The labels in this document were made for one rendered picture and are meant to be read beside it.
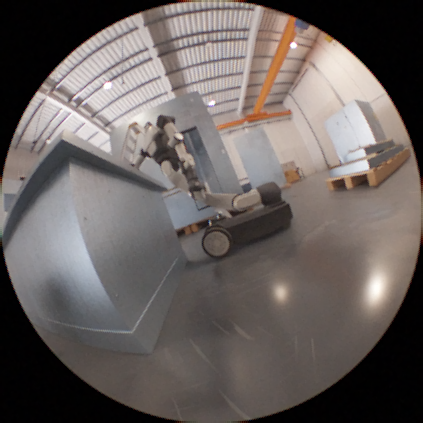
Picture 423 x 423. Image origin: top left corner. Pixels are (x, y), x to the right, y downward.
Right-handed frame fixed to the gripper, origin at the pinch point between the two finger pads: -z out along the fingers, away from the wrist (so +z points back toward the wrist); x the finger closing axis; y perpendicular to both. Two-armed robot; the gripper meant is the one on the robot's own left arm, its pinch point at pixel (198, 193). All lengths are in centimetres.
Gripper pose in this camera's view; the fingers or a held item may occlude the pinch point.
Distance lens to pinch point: 101.9
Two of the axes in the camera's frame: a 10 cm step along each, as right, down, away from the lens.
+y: 6.6, -3.9, -6.4
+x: -6.5, 1.3, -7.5
